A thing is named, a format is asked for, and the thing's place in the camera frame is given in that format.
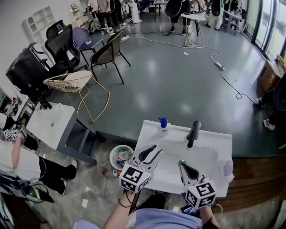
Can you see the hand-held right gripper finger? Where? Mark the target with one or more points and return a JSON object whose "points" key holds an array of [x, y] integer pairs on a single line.
{"points": [[194, 174], [184, 174]]}

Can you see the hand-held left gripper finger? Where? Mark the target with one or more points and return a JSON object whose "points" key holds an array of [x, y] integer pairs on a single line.
{"points": [[154, 165], [136, 158]]}

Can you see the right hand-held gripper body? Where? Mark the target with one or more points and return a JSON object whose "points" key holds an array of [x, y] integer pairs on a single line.
{"points": [[201, 192]]}

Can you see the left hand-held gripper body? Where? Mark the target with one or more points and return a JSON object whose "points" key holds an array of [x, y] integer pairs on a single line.
{"points": [[134, 177]]}

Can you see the purple soap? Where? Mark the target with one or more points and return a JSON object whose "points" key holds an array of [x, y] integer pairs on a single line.
{"points": [[228, 167]]}

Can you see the blue-capped white bottle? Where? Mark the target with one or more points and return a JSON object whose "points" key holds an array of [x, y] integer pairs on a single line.
{"points": [[163, 125]]}

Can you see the person's left forearm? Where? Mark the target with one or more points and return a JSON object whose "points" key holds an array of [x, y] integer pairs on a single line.
{"points": [[118, 212]]}

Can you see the person's right forearm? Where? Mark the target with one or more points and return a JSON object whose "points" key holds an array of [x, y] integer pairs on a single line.
{"points": [[207, 217]]}

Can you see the metal sink drain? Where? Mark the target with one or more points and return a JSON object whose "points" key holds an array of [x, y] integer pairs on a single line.
{"points": [[181, 161]]}

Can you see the white ceramic sink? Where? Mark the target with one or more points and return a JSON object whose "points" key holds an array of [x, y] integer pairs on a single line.
{"points": [[201, 156]]}

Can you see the grey stand white sink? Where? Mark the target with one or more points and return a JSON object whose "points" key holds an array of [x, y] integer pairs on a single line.
{"points": [[51, 125]]}

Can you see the red label plastic bottle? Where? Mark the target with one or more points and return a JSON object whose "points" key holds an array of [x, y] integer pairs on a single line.
{"points": [[115, 172]]}

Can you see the blue label tag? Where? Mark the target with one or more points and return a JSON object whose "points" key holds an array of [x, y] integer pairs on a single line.
{"points": [[190, 209]]}

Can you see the white mesh waste basket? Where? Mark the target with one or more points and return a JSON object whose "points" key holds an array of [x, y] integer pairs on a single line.
{"points": [[116, 154]]}

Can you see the black wrist band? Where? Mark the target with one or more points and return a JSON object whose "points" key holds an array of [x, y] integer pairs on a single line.
{"points": [[125, 204]]}

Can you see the person's black trousers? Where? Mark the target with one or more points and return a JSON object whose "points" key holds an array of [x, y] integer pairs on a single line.
{"points": [[154, 201]]}

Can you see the black faucet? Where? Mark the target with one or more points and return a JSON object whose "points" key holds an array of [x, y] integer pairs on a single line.
{"points": [[45, 105], [192, 134]]}

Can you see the person's purple shirt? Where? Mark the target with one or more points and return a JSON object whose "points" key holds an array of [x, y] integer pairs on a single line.
{"points": [[161, 219]]}

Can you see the wooden plank platform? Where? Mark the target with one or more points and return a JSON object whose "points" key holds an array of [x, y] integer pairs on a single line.
{"points": [[257, 179]]}

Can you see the clear plastic cup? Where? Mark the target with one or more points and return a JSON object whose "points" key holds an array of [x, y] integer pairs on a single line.
{"points": [[58, 109]]}

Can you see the black green bag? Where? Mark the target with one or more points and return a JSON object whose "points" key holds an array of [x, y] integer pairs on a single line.
{"points": [[35, 193]]}

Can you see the dark wicker chair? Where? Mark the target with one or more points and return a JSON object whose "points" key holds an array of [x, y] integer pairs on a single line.
{"points": [[107, 53]]}

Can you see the white power strip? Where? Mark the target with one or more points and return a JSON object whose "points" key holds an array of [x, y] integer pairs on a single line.
{"points": [[220, 66]]}

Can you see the grey round disc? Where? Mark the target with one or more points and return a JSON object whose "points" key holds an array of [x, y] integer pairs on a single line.
{"points": [[281, 94]]}

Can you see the dark square table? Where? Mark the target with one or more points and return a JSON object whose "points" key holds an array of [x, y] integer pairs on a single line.
{"points": [[93, 42]]}

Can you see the black office chair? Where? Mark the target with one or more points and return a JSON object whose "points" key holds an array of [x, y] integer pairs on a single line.
{"points": [[62, 53]]}

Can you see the blue padded chair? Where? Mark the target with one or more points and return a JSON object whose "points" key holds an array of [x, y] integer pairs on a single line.
{"points": [[80, 35]]}

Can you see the black cabinet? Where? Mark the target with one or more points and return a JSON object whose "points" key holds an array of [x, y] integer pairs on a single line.
{"points": [[24, 71]]}

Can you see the white round table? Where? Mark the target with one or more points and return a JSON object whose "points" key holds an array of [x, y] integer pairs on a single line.
{"points": [[193, 16]]}

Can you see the tall glass window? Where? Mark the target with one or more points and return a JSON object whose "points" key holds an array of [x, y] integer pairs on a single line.
{"points": [[268, 22]]}

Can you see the white arched shelf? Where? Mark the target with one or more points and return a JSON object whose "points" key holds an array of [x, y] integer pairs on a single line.
{"points": [[42, 18]]}

